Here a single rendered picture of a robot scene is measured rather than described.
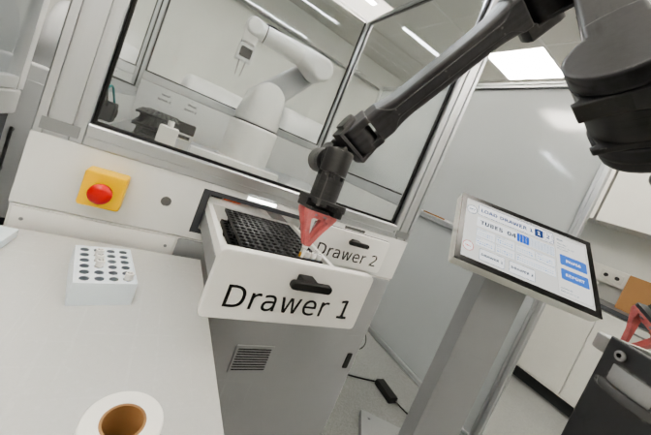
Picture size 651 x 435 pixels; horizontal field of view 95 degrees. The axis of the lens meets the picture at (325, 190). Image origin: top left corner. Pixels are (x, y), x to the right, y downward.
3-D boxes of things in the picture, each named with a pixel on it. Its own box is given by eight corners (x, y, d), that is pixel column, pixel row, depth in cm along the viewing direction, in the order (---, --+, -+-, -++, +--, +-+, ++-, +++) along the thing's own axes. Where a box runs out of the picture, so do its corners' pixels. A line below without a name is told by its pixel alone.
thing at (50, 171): (391, 279, 106) (407, 242, 105) (7, 201, 57) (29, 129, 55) (298, 202, 189) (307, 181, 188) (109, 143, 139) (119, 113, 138)
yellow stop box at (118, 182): (116, 213, 60) (128, 181, 60) (73, 204, 57) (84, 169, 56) (121, 206, 65) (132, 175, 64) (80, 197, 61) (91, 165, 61)
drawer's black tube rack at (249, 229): (311, 290, 63) (323, 262, 62) (229, 277, 54) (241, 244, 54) (280, 246, 82) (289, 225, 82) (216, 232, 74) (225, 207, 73)
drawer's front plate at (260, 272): (352, 329, 57) (374, 278, 56) (196, 316, 43) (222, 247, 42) (348, 324, 59) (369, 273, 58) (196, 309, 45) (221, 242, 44)
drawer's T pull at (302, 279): (330, 295, 48) (333, 288, 48) (290, 290, 45) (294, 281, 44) (322, 284, 51) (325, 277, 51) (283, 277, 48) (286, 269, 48)
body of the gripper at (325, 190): (315, 207, 55) (329, 170, 55) (296, 198, 64) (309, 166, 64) (344, 218, 57) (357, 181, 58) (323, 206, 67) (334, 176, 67)
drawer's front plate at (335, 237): (377, 273, 100) (390, 243, 99) (303, 258, 86) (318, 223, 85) (374, 270, 102) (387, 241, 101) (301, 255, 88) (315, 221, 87)
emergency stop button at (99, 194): (108, 207, 58) (114, 189, 57) (82, 201, 56) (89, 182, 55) (110, 203, 60) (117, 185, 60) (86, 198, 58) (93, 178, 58)
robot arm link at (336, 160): (336, 140, 57) (360, 152, 59) (323, 140, 63) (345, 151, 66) (324, 174, 57) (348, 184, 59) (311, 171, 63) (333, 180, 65)
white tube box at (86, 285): (130, 304, 49) (138, 284, 48) (64, 306, 43) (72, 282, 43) (124, 266, 58) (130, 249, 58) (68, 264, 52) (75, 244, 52)
